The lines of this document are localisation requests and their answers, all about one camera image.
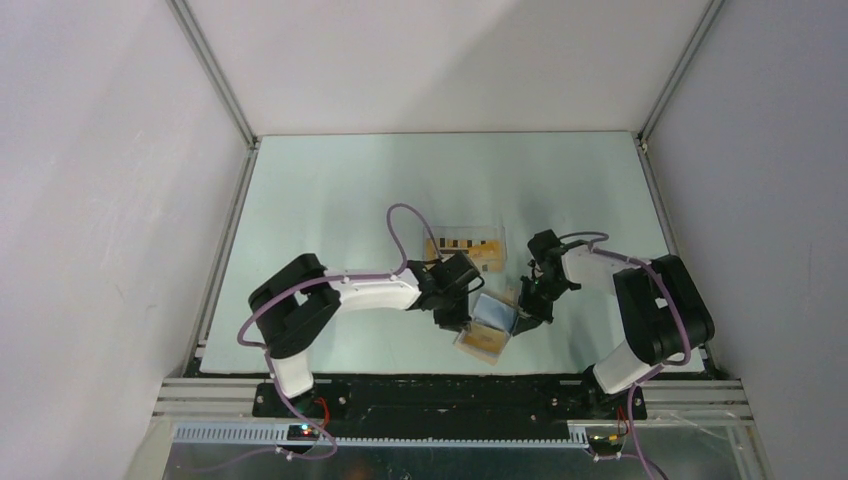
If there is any orange credit cards stack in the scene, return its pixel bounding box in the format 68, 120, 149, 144
424, 237, 506, 273

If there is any aluminium frame post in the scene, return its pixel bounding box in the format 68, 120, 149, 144
167, 0, 258, 150
635, 0, 726, 153

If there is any right aluminium frame post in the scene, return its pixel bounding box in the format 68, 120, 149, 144
635, 0, 726, 153

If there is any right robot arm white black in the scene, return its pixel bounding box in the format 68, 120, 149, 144
512, 230, 715, 418

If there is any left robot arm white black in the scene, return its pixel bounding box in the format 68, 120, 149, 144
237, 252, 485, 417

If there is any aluminium front frame rail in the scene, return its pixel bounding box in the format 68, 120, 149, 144
153, 378, 754, 425

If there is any left aluminium frame post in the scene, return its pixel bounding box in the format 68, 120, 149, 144
167, 0, 258, 150

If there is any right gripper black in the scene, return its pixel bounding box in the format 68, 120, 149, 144
510, 274, 572, 336

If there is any orange credit card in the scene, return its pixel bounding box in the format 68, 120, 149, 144
458, 327, 510, 356

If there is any clear plastic card box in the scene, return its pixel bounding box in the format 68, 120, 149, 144
423, 226, 507, 273

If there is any grey slotted cable duct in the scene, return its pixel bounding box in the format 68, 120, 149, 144
173, 422, 589, 449

